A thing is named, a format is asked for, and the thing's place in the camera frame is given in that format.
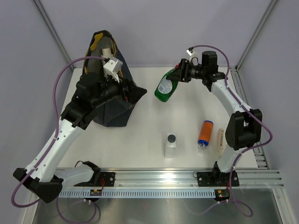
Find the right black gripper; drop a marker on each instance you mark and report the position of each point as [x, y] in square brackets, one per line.
[181, 73]

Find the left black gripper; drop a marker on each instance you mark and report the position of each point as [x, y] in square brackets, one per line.
[134, 93]

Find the green dish soap bottle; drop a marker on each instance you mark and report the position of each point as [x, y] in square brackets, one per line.
[166, 87]

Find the dark blue canvas bag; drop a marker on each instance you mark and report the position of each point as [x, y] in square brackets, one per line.
[115, 113]

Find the beige bottle round cap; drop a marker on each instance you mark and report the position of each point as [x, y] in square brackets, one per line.
[106, 53]

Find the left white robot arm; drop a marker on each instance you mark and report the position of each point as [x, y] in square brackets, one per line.
[41, 176]

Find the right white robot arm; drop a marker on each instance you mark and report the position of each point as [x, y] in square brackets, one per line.
[244, 128]

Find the orange blue tube bottle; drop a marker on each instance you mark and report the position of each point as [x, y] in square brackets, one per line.
[205, 134]

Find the clear bottle black cap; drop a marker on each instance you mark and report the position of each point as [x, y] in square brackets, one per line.
[171, 143]

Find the cream Murrayle bottle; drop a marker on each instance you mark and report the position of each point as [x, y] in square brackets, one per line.
[221, 142]

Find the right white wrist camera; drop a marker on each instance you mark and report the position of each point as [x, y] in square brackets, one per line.
[192, 54]

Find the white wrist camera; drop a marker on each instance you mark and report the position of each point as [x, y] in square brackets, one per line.
[111, 68]
[192, 54]

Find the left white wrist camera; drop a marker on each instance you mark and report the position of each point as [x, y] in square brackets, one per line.
[111, 68]

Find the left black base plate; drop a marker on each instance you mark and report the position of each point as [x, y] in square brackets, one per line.
[105, 179]

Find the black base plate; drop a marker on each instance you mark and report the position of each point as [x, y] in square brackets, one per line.
[105, 179]
[212, 179]

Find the slotted grey cable duct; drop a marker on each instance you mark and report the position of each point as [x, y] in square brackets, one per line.
[138, 193]

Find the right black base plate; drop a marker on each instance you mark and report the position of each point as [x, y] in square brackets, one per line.
[212, 179]

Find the aluminium mounting rail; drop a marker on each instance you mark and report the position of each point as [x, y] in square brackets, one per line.
[185, 178]

